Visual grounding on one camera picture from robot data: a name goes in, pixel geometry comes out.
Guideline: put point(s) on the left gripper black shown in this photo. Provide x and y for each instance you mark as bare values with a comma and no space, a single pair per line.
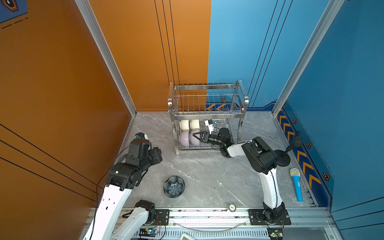
156,154

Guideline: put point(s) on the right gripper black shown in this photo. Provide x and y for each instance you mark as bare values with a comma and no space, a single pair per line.
205,136

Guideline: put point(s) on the lilac bowl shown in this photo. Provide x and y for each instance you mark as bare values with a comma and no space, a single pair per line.
194,138
184,139

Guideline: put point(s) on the cream white bowl top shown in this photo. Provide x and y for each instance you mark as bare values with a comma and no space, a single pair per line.
184,125

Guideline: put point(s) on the cream white bowl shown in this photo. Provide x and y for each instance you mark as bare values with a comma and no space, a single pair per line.
195,124
184,125

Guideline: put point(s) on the stainless steel dish rack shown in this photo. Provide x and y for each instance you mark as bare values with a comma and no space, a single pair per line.
219,102

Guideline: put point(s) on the dark blue patterned bowl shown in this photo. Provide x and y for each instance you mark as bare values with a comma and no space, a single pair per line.
174,187

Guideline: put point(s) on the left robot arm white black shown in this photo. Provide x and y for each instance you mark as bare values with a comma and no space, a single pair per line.
126,174

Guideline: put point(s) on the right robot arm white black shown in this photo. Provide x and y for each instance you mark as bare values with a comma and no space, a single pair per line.
262,159

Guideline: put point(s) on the small round silver knob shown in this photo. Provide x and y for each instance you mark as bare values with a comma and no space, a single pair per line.
232,208

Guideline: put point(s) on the green circuit board left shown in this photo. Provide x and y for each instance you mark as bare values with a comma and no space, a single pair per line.
148,233

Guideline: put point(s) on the green circuit board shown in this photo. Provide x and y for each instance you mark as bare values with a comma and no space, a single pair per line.
148,233
275,234

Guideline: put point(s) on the black microphone stand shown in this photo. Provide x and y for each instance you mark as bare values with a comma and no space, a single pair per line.
283,159

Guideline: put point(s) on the blue toy microphone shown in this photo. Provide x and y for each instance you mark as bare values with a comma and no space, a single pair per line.
295,174

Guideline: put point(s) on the green circuit board right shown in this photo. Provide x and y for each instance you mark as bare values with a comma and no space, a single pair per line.
275,234

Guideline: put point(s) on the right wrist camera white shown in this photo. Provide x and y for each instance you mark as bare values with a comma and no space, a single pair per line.
211,126

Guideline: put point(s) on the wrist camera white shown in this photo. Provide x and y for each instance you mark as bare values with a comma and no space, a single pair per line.
211,126
141,136

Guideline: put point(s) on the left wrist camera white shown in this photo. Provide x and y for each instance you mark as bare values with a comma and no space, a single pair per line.
141,136

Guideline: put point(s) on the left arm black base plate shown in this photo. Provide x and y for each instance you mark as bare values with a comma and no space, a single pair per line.
157,216

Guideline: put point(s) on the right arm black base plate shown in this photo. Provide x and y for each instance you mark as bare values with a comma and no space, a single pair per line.
267,217

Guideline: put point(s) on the aluminium front rail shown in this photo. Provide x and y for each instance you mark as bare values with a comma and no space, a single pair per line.
204,223

